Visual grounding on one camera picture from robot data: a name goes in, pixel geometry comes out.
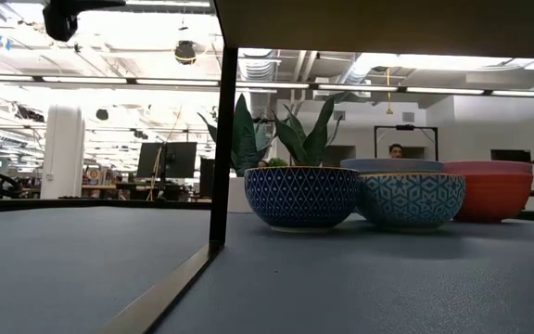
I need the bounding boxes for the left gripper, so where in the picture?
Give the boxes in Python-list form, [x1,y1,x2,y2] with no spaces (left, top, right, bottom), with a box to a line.
[43,0,127,43]

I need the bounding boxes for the plain blue bowl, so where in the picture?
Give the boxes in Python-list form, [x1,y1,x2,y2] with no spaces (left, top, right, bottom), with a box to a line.
[339,158,445,176]

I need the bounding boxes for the teal star-pattern bowl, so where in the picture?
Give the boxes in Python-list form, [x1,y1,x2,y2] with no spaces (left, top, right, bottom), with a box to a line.
[354,173,466,232]

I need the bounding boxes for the plain pink bowl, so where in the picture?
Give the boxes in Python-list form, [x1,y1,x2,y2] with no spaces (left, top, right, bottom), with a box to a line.
[442,160,534,176]

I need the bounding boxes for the plain coral red bowl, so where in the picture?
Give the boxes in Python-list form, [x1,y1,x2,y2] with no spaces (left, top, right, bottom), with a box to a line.
[451,172,534,224]

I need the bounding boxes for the long hanging light strip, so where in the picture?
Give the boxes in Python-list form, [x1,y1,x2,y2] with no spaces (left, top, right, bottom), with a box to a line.
[0,72,534,99]

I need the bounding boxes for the white building column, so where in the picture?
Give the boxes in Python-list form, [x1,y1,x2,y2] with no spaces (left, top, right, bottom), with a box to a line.
[39,104,86,200]

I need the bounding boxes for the black computer monitor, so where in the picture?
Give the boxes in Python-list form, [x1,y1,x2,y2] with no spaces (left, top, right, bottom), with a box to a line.
[490,148,532,163]
[135,141,165,180]
[164,141,198,180]
[199,157,215,199]

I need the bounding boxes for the snake plant in white pot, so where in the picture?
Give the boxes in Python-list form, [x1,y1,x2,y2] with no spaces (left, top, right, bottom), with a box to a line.
[196,92,277,214]
[271,92,350,169]

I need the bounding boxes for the blue table mat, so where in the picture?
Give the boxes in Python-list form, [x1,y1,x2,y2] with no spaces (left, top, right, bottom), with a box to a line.
[0,206,534,334]

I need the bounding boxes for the silver ventilation duct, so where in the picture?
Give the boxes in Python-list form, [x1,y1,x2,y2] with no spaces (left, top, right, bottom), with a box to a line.
[238,48,278,117]

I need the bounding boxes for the yellow hanging cord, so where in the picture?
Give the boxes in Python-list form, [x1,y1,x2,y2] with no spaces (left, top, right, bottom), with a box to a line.
[385,67,394,116]

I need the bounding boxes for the black background gantry frame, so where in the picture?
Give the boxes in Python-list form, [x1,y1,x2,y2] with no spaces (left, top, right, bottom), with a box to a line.
[373,123,439,161]

